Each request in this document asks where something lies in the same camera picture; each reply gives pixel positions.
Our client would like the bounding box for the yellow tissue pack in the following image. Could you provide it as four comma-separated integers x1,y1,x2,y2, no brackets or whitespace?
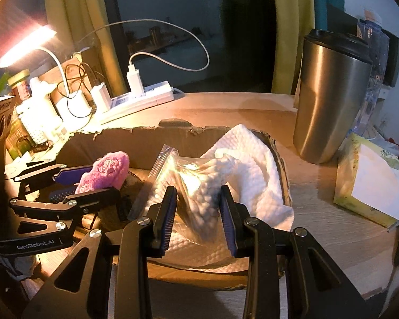
333,133,399,228

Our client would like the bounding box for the white woven basket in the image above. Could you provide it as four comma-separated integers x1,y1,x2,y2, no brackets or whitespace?
18,103,62,144

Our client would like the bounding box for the white desk lamp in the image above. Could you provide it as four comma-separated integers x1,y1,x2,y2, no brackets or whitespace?
0,25,94,130

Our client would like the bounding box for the green paper cup package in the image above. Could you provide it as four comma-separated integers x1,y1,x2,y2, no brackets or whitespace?
5,120,34,160

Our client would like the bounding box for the white cable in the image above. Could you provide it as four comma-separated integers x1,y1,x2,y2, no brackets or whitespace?
71,19,210,72

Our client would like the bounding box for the dark window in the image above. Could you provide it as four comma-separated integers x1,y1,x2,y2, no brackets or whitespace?
111,0,276,94

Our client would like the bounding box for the steel tumbler with black lid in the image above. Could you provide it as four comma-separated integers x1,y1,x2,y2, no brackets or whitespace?
293,29,373,165

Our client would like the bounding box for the white paper towel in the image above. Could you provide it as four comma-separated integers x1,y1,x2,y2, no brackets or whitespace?
166,124,295,268

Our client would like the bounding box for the white power strip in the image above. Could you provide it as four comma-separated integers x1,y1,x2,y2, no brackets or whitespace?
96,80,175,123

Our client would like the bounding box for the yellow green curtain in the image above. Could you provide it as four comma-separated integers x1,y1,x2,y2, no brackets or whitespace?
43,0,120,97
271,0,315,94

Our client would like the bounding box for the pink fluffy cloth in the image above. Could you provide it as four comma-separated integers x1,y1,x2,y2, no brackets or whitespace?
75,150,130,195

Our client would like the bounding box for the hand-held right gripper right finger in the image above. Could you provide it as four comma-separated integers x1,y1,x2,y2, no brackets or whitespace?
219,185,380,319

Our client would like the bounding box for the black cable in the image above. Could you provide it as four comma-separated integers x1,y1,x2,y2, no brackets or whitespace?
55,63,98,118

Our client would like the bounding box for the white plastic bottle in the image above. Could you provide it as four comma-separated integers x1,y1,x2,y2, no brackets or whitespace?
29,77,54,107

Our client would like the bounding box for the glass jar with red label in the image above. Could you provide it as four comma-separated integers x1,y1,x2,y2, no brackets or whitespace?
7,70,32,102

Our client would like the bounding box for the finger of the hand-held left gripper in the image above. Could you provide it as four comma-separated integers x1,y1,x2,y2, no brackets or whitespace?
5,163,84,187
0,187,122,257

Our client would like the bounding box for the black monitor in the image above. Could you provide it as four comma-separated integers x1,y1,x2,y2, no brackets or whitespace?
326,3,399,87

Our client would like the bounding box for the clear water bottle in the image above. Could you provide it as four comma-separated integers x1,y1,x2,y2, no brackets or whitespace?
347,7,390,140

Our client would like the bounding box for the short white charger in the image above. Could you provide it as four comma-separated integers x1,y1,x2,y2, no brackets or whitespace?
90,83,112,113

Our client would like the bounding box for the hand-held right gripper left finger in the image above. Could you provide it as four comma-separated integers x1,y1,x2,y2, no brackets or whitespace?
22,186,178,319

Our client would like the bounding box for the brown paper bag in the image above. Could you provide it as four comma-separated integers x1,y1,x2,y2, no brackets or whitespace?
40,45,102,107

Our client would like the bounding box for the tall white charger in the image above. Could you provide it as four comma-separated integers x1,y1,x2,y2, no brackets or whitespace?
126,63,143,95

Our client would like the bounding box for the clear bag of cotton swabs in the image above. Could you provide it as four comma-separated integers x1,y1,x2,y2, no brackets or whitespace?
131,144,247,250

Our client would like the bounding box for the brown cardboard box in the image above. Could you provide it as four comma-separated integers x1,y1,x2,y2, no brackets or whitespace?
55,124,293,289

